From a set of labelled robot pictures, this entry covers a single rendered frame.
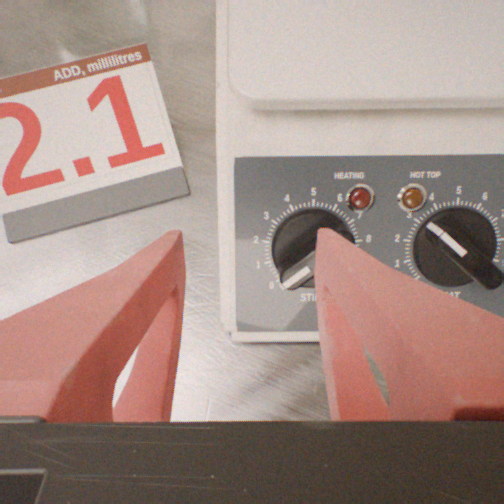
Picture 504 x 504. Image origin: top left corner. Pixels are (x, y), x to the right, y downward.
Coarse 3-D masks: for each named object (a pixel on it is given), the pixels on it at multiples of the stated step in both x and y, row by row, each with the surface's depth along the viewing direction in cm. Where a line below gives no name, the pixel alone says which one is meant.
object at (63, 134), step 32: (32, 96) 24; (64, 96) 24; (96, 96) 24; (128, 96) 25; (0, 128) 24; (32, 128) 24; (64, 128) 25; (96, 128) 25; (128, 128) 25; (160, 128) 26; (0, 160) 25; (32, 160) 25; (64, 160) 25; (96, 160) 26; (128, 160) 26; (0, 192) 25; (32, 192) 26
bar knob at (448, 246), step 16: (448, 208) 21; (464, 208) 21; (432, 224) 20; (448, 224) 21; (464, 224) 21; (480, 224) 21; (416, 240) 21; (432, 240) 20; (448, 240) 19; (464, 240) 19; (480, 240) 21; (496, 240) 21; (416, 256) 21; (432, 256) 21; (448, 256) 20; (464, 256) 20; (480, 256) 20; (432, 272) 21; (448, 272) 21; (464, 272) 21; (480, 272) 20; (496, 272) 20; (496, 288) 20
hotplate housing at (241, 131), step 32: (224, 0) 22; (224, 32) 21; (224, 64) 21; (224, 96) 21; (224, 128) 20; (256, 128) 20; (288, 128) 20; (320, 128) 20; (352, 128) 20; (384, 128) 20; (416, 128) 20; (448, 128) 20; (480, 128) 20; (224, 160) 21; (224, 192) 21; (224, 224) 21; (224, 256) 22; (224, 288) 22; (224, 320) 23
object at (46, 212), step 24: (24, 72) 24; (168, 120) 25; (144, 168) 26; (168, 168) 26; (48, 192) 26; (72, 192) 26; (96, 192) 26; (120, 192) 26; (144, 192) 26; (168, 192) 26; (24, 216) 26; (48, 216) 26; (72, 216) 26; (96, 216) 26; (24, 240) 26
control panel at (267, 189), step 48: (240, 192) 20; (288, 192) 20; (336, 192) 20; (384, 192) 21; (432, 192) 21; (480, 192) 21; (240, 240) 21; (384, 240) 21; (240, 288) 22; (480, 288) 22
